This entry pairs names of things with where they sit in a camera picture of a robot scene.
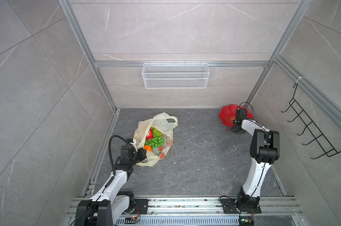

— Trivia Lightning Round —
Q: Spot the red flower-shaped plate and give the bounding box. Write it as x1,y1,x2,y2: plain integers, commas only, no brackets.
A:
219,104,245,127

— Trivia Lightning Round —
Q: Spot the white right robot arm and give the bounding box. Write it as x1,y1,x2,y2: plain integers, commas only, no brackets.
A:
233,118,280,212

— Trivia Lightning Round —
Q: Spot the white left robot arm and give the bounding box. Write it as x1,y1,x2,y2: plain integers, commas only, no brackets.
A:
70,145,147,226

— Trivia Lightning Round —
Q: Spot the orange fake tangerine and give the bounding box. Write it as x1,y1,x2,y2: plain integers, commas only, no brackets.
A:
144,145,153,152

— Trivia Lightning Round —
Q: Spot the red fake strawberry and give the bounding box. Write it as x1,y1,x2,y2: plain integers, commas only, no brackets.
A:
146,129,153,140

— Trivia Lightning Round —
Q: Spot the green fake grape bunch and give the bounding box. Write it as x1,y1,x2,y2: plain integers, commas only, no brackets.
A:
145,137,164,148

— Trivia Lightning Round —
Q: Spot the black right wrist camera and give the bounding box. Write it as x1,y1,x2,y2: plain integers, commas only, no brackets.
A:
236,108,248,120

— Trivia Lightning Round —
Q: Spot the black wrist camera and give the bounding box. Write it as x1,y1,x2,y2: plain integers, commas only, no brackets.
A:
236,108,248,120
119,144,136,165

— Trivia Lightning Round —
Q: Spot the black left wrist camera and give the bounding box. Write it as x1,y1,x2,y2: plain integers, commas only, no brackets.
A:
119,144,136,165

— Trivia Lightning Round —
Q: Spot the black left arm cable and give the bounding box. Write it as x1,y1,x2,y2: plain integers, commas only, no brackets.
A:
108,135,130,177

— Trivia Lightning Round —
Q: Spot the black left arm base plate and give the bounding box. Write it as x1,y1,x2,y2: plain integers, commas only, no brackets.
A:
123,199,149,215

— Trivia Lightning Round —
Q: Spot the white wire mesh basket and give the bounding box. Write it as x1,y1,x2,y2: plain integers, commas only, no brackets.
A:
142,63,210,89

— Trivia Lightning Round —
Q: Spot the black wire hook rack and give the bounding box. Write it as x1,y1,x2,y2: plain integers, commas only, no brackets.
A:
281,83,341,160

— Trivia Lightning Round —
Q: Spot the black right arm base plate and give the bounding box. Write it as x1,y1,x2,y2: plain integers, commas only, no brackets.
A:
220,196,262,214

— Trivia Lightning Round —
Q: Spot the aluminium frame rail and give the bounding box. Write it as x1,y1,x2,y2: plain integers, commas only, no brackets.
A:
59,0,117,113

